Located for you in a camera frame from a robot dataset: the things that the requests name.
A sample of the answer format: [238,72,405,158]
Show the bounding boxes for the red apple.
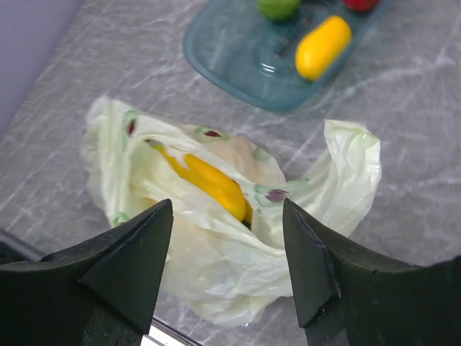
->
[343,0,380,12]

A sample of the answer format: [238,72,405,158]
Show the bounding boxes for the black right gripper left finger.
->
[0,198,174,346]

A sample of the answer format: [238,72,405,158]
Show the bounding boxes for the green round fruit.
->
[258,0,301,21]

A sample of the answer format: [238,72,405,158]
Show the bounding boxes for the pale green plastic bag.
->
[81,96,382,327]

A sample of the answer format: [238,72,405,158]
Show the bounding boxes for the yellow banana bunch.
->
[153,145,253,223]

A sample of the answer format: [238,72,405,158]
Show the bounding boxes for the teal plastic tray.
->
[184,1,389,112]

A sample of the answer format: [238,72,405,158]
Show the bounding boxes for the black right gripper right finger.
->
[282,200,460,345]

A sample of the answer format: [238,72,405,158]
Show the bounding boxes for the yellow mango in tray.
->
[295,15,352,81]

